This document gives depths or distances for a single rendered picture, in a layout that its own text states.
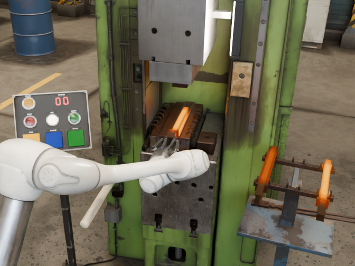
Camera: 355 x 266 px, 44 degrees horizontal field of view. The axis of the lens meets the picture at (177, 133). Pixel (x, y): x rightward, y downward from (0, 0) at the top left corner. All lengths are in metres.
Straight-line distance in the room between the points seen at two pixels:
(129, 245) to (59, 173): 1.62
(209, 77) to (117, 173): 1.16
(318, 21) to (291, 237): 5.53
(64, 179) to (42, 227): 1.97
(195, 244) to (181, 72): 0.95
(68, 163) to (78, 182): 0.06
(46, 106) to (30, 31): 4.50
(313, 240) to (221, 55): 1.09
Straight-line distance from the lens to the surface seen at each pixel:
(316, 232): 2.05
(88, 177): 1.33
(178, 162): 1.64
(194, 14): 1.92
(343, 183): 3.86
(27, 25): 6.59
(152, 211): 2.35
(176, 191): 2.24
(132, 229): 2.74
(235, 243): 2.64
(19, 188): 1.39
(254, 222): 2.04
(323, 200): 1.76
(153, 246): 2.51
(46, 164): 1.28
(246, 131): 2.23
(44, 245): 3.09
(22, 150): 1.38
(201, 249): 2.45
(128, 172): 1.52
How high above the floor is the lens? 2.01
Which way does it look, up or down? 28 degrees down
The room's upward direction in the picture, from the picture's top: 1 degrees clockwise
